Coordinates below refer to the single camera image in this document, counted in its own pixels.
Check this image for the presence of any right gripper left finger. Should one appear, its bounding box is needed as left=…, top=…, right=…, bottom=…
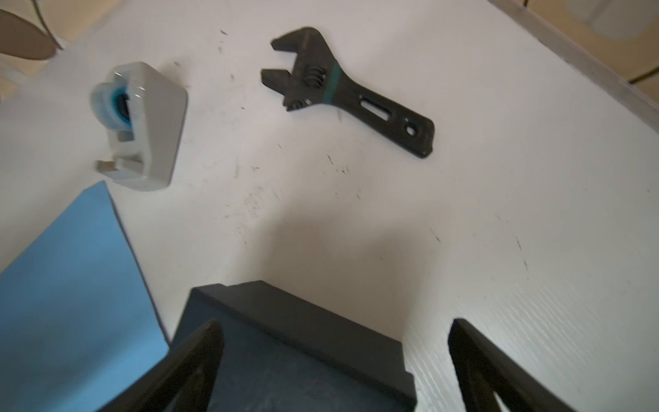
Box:
left=101, top=320, right=224, bottom=411

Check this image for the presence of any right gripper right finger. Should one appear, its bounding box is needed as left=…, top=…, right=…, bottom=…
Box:
left=448, top=319, right=573, bottom=411

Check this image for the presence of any dark blue gift box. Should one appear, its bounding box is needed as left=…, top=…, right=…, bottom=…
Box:
left=173, top=281, right=417, bottom=411

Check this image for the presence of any light blue wrapping paper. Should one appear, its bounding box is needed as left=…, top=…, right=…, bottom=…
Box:
left=1, top=182, right=169, bottom=411

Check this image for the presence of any grey tape dispenser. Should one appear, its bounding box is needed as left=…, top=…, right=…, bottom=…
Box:
left=89, top=62, right=188, bottom=192

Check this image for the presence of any black adjustable wrench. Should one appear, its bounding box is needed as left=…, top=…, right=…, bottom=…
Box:
left=261, top=27, right=435, bottom=159

